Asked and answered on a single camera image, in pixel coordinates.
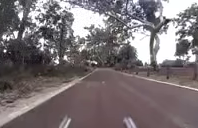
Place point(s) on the dry grass verge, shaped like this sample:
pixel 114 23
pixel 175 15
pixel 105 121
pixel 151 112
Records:
pixel 183 80

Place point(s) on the robot's own part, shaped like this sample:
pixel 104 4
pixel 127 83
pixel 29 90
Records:
pixel 65 122
pixel 129 122

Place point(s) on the leaf-strewn dirt verge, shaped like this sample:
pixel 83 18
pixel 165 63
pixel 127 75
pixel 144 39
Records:
pixel 17 88

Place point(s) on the group of trees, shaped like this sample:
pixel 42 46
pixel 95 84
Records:
pixel 195 33

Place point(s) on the large pale-trunked tree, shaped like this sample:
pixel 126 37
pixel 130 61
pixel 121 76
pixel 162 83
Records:
pixel 153 46

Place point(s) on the pale concrete kerb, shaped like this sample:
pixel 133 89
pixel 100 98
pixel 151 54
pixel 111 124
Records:
pixel 173 84
pixel 37 101

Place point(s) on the reddish asphalt path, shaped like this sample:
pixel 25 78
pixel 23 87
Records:
pixel 120 96

